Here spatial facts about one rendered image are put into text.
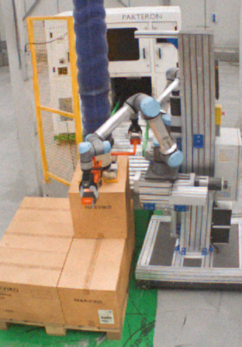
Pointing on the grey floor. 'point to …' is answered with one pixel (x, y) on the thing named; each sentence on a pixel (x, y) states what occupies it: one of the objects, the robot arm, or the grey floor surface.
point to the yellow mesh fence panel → (40, 94)
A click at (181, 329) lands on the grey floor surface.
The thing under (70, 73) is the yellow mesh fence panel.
